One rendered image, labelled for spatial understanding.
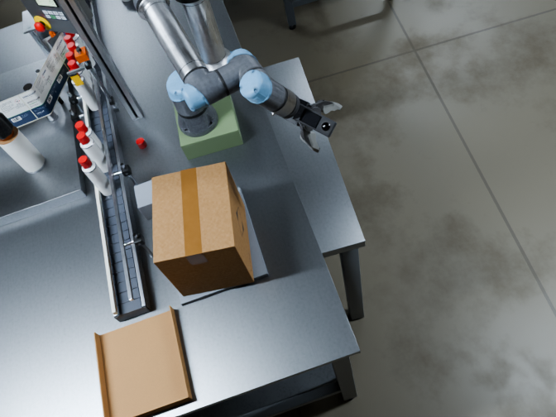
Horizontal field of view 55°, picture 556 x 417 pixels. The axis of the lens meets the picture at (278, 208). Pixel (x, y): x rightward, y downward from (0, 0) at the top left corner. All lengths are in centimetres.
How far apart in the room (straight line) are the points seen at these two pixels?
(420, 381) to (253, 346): 100
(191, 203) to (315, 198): 48
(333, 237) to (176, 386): 68
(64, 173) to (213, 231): 85
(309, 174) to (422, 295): 95
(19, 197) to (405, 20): 253
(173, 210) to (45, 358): 67
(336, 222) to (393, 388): 93
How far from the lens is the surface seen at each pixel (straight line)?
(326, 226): 182
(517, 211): 286
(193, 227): 157
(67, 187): 217
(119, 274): 188
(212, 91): 142
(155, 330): 181
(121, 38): 270
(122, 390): 179
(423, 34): 359
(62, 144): 232
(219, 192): 161
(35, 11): 206
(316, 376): 227
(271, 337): 169
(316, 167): 195
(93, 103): 232
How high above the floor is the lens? 243
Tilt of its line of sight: 58 degrees down
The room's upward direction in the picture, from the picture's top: 18 degrees counter-clockwise
